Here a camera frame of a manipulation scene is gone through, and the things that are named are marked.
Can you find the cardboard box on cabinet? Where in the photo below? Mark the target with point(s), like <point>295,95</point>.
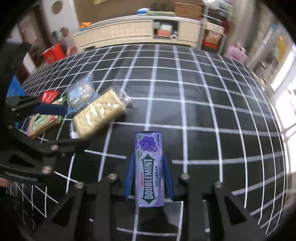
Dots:
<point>187,11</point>

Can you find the purple Doublemint gum box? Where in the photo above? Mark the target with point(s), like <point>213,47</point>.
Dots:
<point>149,174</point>

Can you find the black white checkered tablecloth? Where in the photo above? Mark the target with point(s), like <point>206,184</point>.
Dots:
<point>216,123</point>

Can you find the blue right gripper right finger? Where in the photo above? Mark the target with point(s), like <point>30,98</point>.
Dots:
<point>168,180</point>

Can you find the pink gift bag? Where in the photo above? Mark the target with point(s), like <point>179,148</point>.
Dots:
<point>237,52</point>

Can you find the green folded cloth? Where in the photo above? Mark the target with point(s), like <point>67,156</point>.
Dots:
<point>161,13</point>

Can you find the green cracker pack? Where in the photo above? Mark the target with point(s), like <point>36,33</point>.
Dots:
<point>40,123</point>

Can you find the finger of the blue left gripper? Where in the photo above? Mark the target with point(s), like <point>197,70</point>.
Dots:
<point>51,109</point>

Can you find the clear soda cracker pack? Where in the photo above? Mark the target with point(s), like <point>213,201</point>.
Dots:
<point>97,114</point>

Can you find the white metal shelf rack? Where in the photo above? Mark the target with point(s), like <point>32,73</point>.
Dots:
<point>215,25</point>

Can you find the cream TV cabinet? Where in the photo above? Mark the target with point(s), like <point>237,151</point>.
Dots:
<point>139,29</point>

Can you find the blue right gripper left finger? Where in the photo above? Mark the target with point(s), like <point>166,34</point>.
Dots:
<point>129,176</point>

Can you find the blue plastic basket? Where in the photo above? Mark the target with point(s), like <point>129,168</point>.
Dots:
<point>15,88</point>

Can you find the small clear blue pastry bag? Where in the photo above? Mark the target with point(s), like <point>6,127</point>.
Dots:
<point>81,93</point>

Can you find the blue tissue pack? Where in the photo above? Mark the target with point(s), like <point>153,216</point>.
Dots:
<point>143,11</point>

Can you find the small red snack pouch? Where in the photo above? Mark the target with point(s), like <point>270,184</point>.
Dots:
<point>49,96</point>

